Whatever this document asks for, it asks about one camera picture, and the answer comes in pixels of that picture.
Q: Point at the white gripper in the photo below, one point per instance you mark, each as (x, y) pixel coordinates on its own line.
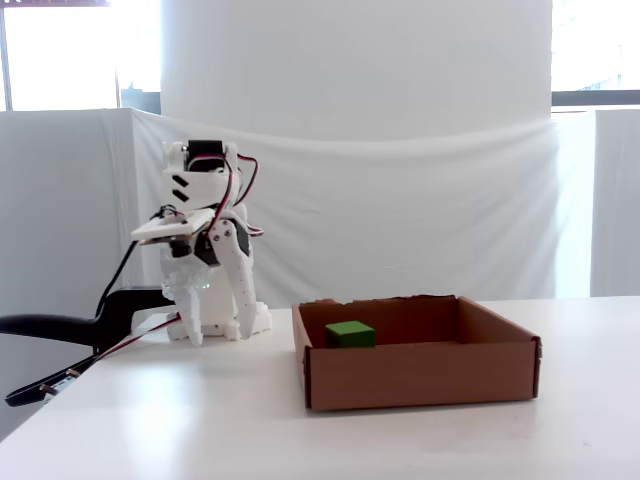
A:
(223, 239)

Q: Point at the green cube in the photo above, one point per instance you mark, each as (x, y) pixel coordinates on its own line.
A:
(350, 334)

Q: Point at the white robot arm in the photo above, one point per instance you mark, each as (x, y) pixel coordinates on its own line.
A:
(200, 185)

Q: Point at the brown cardboard box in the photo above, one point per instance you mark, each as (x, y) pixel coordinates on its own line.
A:
(420, 375)

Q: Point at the black curved clamp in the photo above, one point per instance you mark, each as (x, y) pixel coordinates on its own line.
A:
(50, 325)

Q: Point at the white partition panel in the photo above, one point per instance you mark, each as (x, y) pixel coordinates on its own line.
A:
(60, 200)
(617, 200)

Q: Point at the white fabric backdrop sheet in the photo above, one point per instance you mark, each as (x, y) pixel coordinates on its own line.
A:
(400, 210)

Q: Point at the bright glass window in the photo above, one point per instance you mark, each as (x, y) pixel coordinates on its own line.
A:
(595, 45)
(60, 50)

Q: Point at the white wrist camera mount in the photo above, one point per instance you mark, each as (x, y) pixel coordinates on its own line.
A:
(172, 227)

